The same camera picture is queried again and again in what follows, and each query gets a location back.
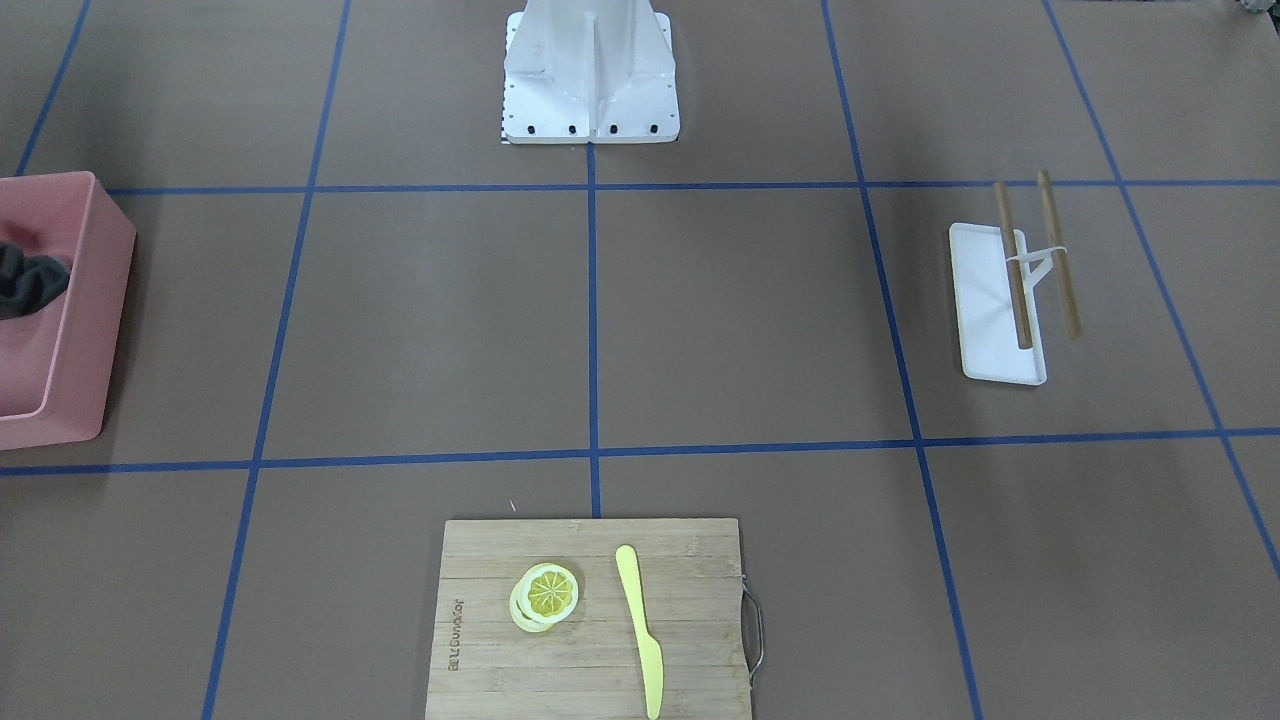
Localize yellow plastic knife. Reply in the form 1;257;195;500
614;544;666;719

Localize grey pink cloth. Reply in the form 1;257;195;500
1;241;70;320

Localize wooden cutting board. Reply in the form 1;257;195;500
425;518;753;719

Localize yellow lemon slices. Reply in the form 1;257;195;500
508;562;580;633

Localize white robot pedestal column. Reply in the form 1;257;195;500
500;1;681;145

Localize pink plastic bin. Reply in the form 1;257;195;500
1;170;137;450

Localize wooden cloth rack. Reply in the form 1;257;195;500
993;169;1084;350

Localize white rectangular tray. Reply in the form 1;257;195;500
948;222;1047;386

